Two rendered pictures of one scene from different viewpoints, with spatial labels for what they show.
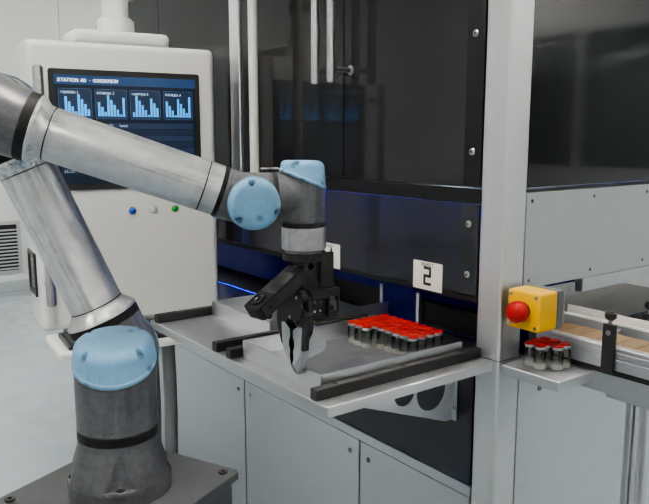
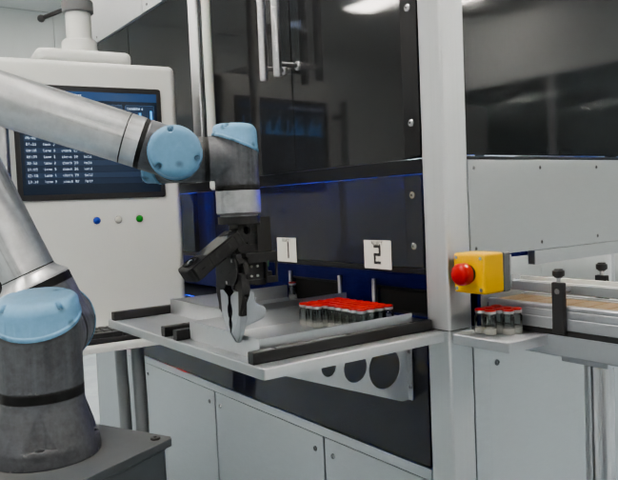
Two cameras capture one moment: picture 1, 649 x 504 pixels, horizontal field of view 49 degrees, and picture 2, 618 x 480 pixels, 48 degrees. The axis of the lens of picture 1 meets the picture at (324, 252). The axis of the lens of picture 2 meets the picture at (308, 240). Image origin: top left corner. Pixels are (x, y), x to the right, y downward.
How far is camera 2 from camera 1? 0.21 m
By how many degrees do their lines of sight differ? 6
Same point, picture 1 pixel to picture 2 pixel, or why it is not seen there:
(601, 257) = (553, 230)
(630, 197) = (579, 171)
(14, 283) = not seen: hidden behind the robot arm
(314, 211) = (246, 172)
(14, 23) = not seen: hidden behind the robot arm
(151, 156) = (69, 105)
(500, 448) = (458, 424)
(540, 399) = (499, 374)
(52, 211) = not seen: outside the picture
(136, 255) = (101, 265)
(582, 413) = (547, 392)
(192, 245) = (157, 255)
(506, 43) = (434, 11)
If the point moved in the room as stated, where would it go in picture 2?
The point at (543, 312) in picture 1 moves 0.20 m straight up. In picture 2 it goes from (488, 272) to (485, 158)
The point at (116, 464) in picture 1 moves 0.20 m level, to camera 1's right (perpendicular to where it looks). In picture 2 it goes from (35, 423) to (183, 417)
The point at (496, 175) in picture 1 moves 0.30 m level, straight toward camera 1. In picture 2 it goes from (434, 141) to (419, 126)
